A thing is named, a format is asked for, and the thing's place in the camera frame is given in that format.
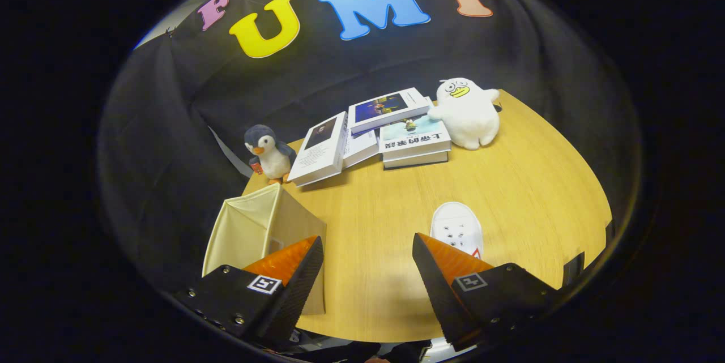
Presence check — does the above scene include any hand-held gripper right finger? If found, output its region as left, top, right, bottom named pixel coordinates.
left=412, top=232, right=561, bottom=352

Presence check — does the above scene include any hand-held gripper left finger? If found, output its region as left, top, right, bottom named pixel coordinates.
left=173, top=235, right=325, bottom=352

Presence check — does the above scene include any white sneaker shoe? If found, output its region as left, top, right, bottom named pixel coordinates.
left=429, top=202, right=485, bottom=260

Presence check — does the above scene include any beige fabric storage box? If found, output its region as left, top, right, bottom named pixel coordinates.
left=202, top=182, right=327, bottom=316

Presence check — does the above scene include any dark thin book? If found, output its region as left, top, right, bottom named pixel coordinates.
left=383, top=151, right=450, bottom=170

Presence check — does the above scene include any grey penguin plush toy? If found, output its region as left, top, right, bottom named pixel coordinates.
left=244, top=124, right=297, bottom=185

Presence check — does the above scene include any white book with portrait cover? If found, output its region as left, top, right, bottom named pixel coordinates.
left=287, top=111, right=349, bottom=187

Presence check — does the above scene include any book with teal cover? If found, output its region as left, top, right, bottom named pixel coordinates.
left=378, top=115, right=452, bottom=161

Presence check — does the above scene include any plain white book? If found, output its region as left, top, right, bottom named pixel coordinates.
left=340, top=130, right=380, bottom=169

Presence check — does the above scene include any white duck plush toy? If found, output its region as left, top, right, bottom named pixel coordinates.
left=428, top=77, right=502, bottom=151

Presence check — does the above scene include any black backdrop cloth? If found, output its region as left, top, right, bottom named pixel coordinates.
left=96, top=0, right=643, bottom=296

